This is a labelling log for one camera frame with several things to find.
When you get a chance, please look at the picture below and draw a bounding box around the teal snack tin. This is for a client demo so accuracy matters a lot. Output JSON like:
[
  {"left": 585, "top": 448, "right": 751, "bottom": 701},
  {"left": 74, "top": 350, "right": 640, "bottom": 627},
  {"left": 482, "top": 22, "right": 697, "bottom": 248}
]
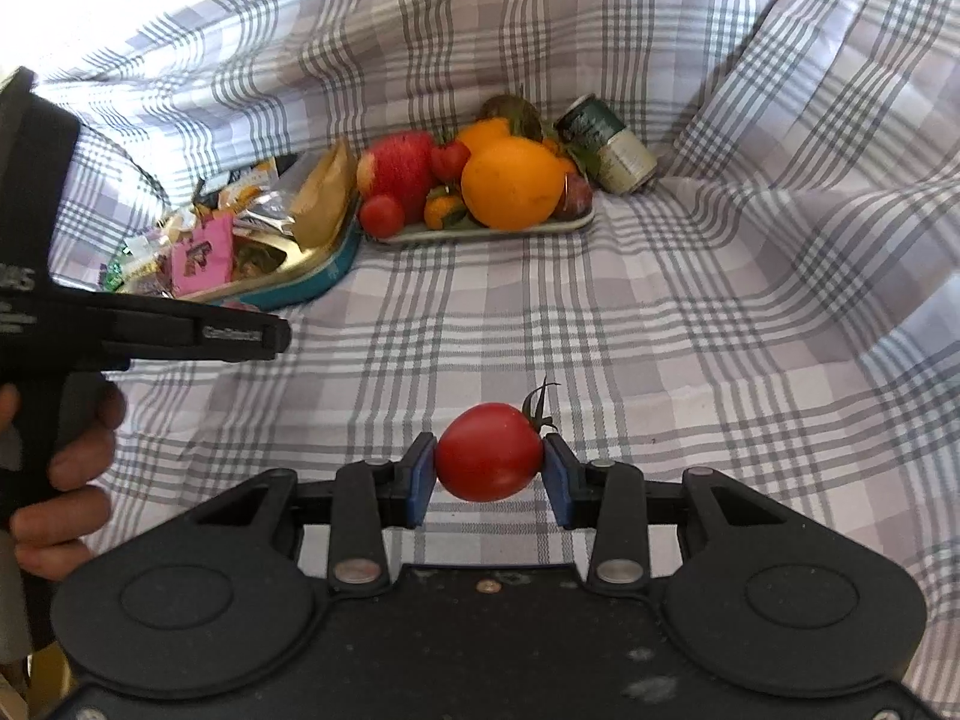
[{"left": 97, "top": 139, "right": 362, "bottom": 314}]

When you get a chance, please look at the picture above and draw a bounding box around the pink snack packet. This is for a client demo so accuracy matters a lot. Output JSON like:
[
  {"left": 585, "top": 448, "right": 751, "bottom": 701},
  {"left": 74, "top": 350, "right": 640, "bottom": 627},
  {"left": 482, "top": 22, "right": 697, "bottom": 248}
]
[{"left": 169, "top": 211, "right": 235, "bottom": 299}]

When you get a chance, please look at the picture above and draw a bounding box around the white fruit plate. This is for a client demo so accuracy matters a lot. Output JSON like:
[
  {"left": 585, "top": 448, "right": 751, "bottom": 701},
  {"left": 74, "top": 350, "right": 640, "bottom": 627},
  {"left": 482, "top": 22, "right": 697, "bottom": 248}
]
[{"left": 367, "top": 199, "right": 597, "bottom": 245}]

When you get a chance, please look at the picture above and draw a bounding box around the small mandarin with leaf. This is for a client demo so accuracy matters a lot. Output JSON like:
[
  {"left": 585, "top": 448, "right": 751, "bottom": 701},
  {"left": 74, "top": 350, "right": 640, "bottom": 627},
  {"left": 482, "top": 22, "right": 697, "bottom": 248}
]
[{"left": 424, "top": 190, "right": 467, "bottom": 230}]

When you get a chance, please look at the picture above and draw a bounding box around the red and yellow apple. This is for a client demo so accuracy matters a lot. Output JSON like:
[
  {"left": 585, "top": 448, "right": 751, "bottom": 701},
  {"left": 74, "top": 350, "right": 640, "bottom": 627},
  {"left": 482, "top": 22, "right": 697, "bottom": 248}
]
[{"left": 356, "top": 131, "right": 437, "bottom": 224}]

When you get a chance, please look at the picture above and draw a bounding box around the kiwi with leaves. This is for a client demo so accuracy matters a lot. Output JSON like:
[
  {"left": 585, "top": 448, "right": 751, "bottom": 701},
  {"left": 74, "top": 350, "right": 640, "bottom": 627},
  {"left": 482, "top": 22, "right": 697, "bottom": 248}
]
[{"left": 478, "top": 92, "right": 542, "bottom": 142}]

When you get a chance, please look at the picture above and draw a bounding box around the small dark plum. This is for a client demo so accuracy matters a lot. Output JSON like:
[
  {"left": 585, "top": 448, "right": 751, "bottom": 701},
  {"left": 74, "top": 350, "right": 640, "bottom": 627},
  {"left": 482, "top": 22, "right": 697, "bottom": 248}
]
[{"left": 555, "top": 172, "right": 593, "bottom": 220}]

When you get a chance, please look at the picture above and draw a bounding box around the person's left hand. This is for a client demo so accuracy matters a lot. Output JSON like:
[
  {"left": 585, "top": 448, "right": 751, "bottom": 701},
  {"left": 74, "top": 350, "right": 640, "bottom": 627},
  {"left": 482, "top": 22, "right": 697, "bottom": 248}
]
[{"left": 11, "top": 381, "right": 127, "bottom": 580}]

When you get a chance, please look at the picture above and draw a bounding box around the small red tomato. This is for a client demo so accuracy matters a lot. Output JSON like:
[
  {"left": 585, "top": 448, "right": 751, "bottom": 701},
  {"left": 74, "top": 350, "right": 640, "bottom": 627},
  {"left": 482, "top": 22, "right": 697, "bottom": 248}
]
[
  {"left": 430, "top": 139, "right": 472, "bottom": 182},
  {"left": 358, "top": 195, "right": 406, "bottom": 239}
]

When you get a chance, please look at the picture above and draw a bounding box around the medium orange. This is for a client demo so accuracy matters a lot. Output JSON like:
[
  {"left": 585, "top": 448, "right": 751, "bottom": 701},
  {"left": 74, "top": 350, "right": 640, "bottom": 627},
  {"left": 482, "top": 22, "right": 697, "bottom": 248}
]
[{"left": 456, "top": 118, "right": 515, "bottom": 155}]

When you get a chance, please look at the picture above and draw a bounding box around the red tomato with stem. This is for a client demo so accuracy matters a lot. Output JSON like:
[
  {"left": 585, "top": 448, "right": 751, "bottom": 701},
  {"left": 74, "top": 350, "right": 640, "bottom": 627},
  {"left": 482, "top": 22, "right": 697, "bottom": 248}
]
[{"left": 435, "top": 379, "right": 562, "bottom": 503}]

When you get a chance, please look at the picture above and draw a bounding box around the grey plaid blanket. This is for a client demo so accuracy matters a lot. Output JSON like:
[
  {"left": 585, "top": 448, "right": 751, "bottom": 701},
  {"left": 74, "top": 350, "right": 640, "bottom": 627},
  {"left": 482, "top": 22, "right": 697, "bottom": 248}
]
[{"left": 0, "top": 0, "right": 960, "bottom": 720}]

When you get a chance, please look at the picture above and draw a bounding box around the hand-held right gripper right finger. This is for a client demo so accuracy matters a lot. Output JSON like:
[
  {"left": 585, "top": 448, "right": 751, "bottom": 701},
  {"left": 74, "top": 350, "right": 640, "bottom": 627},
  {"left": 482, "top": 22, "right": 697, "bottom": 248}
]
[{"left": 541, "top": 433, "right": 788, "bottom": 590}]

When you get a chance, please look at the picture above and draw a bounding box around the silver foil packet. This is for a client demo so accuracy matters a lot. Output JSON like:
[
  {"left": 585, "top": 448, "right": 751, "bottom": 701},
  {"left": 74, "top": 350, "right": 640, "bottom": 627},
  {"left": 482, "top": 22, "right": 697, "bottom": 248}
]
[{"left": 225, "top": 191, "right": 301, "bottom": 245}]

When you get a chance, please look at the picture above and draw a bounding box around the brown paper packet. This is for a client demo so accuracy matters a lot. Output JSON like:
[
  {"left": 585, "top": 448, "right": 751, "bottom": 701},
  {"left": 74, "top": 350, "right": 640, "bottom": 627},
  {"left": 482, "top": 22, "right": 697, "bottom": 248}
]
[{"left": 289, "top": 139, "right": 359, "bottom": 248}]

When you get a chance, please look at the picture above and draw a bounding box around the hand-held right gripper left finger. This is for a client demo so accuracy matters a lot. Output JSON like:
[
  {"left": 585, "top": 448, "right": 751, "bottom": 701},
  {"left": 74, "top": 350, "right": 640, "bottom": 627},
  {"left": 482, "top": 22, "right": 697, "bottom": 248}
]
[{"left": 191, "top": 431, "right": 437, "bottom": 590}]

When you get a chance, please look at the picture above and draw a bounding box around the green and white drink can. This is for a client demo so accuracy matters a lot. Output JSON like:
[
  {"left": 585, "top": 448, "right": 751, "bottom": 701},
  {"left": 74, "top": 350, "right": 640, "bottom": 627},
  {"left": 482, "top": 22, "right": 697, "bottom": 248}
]
[{"left": 555, "top": 94, "right": 659, "bottom": 192}]

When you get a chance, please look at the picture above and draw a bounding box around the pile of candy wrappers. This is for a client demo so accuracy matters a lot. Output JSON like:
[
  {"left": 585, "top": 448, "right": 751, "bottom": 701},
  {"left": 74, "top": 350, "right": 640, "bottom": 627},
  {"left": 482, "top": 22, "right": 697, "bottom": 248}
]
[{"left": 101, "top": 157, "right": 301, "bottom": 297}]

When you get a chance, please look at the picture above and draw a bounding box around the large orange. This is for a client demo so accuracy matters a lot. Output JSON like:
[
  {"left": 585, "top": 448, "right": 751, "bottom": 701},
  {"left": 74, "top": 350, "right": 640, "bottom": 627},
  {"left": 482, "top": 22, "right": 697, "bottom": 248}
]
[{"left": 460, "top": 137, "right": 565, "bottom": 232}]

